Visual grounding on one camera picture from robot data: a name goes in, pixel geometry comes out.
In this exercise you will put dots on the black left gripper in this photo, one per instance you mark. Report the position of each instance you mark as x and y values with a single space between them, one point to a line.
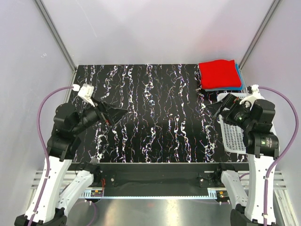
108 114

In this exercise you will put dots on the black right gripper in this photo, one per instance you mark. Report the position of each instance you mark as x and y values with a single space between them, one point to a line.
232 102

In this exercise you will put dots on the red t-shirt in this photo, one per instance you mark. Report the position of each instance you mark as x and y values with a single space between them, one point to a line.
206 68

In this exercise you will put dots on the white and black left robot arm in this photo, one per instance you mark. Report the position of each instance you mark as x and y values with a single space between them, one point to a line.
50 205

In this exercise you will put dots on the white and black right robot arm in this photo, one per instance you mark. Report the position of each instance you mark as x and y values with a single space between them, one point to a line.
255 207

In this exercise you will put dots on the white plastic laundry basket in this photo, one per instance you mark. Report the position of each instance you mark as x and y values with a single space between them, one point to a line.
235 131

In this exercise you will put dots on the folded blue t-shirt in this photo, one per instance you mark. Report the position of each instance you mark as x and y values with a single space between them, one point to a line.
224 78

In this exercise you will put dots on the left small connector box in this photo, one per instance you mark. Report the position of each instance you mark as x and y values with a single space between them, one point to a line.
97 193

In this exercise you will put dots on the small connector box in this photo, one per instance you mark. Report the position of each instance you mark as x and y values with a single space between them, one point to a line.
222 196
97 193

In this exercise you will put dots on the right small connector box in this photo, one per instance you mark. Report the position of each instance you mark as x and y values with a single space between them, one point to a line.
222 196

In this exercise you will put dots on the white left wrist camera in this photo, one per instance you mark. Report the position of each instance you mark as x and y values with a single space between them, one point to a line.
85 92

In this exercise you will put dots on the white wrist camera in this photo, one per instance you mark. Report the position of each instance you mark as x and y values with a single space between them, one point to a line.
85 92
253 94

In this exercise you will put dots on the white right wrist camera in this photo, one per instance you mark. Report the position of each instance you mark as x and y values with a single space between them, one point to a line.
253 94

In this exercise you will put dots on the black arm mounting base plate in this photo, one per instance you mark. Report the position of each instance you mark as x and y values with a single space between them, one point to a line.
159 171

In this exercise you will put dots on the aluminium frame rail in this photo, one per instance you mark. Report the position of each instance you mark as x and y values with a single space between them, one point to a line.
119 188

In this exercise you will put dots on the right aluminium corner post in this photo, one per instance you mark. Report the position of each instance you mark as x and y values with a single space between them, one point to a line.
262 27

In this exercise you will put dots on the aluminium corner post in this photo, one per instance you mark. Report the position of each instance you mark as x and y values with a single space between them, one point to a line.
54 32
262 27

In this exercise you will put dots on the left aluminium corner post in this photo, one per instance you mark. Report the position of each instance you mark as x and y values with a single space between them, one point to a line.
54 32

